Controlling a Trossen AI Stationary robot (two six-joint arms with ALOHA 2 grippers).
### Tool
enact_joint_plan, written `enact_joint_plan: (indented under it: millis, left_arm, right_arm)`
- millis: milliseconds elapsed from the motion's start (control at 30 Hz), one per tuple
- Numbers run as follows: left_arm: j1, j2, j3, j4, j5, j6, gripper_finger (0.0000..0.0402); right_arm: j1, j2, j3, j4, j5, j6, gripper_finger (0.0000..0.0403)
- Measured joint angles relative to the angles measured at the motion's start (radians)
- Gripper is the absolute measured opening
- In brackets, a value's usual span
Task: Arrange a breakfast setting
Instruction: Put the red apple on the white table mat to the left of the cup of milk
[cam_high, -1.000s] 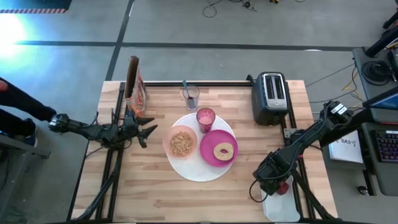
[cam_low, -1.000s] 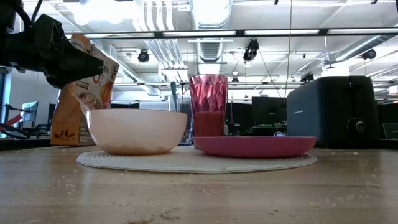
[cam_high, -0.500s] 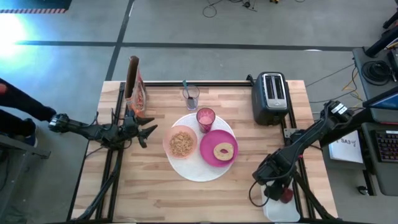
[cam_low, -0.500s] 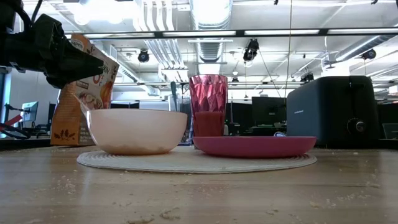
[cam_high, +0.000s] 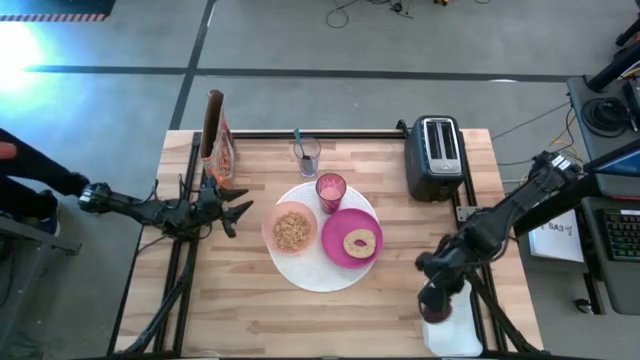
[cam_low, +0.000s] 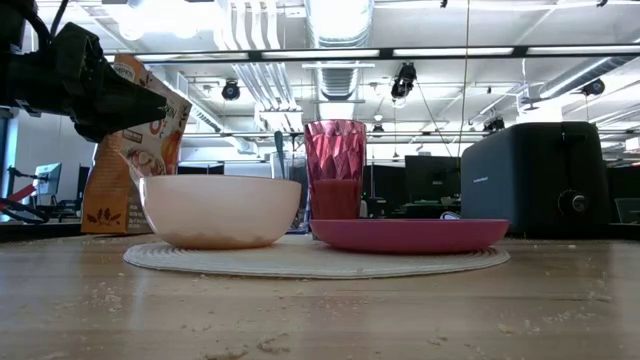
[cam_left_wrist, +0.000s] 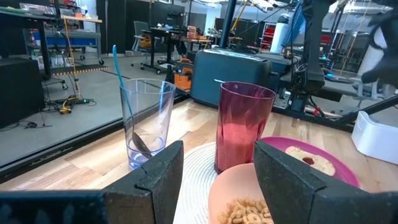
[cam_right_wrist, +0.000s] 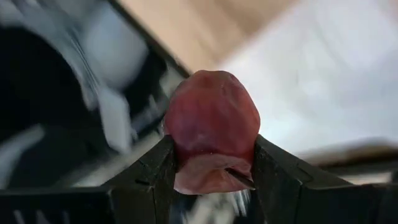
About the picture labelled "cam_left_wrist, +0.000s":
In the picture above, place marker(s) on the large black box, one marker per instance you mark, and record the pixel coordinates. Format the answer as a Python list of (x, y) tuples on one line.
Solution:
[(18, 93)]

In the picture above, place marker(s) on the white cylinder tank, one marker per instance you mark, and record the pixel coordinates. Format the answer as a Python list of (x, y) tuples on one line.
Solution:
[(280, 34)]

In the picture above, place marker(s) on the blue workbench cart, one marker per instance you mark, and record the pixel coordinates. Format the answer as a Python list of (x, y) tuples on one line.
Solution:
[(77, 40)]

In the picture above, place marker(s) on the clear drinking glass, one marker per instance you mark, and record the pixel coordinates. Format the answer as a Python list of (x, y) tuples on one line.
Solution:
[(155, 118)]

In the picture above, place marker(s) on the grey office chair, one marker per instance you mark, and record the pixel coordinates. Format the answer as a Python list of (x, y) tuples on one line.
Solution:
[(140, 34)]

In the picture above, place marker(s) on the red storage shelf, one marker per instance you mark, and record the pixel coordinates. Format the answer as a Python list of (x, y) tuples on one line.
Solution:
[(268, 35)]

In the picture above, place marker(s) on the orange shop vacuum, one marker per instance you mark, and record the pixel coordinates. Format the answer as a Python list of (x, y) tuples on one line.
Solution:
[(183, 76)]

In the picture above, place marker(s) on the pale pink plastic bowl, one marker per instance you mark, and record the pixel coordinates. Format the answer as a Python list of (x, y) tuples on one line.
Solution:
[(236, 183)]

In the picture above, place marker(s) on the magenta plastic plate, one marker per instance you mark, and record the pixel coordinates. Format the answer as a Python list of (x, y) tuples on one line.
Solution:
[(345, 168)]

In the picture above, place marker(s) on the pale round bread slice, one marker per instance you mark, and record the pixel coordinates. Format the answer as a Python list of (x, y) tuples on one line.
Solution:
[(323, 166)]

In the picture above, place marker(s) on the red faceted plastic tumbler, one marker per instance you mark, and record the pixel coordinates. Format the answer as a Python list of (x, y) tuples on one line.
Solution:
[(242, 130)]

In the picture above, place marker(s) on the black standing desk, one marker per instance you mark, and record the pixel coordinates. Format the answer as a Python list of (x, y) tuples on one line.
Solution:
[(161, 34)]

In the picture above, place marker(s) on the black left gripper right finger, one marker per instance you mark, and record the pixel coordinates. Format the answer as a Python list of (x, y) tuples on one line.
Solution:
[(295, 193)]

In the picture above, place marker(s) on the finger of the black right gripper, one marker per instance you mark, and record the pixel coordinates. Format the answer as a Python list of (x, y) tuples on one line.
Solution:
[(371, 76)]

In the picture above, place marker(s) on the white round woven placemat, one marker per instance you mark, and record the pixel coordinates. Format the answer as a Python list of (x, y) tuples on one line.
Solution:
[(196, 180)]

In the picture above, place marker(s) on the white paper roll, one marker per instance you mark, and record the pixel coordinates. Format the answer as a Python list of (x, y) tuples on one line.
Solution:
[(371, 53)]

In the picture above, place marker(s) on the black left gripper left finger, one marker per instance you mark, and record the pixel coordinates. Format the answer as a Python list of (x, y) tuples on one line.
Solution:
[(149, 193)]

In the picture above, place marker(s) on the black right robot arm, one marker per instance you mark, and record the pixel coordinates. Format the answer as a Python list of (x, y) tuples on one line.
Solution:
[(314, 46)]

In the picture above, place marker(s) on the black vertical pole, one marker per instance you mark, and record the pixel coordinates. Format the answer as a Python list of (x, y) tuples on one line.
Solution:
[(228, 21)]

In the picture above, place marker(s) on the white rectangular plastic tray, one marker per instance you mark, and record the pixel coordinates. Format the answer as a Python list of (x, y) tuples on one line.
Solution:
[(376, 140)]

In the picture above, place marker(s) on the cereal rings heap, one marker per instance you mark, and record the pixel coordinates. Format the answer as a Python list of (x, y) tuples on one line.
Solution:
[(245, 213)]

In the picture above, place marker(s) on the black two-slot toaster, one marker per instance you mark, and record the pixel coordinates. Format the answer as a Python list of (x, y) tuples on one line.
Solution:
[(227, 74)]

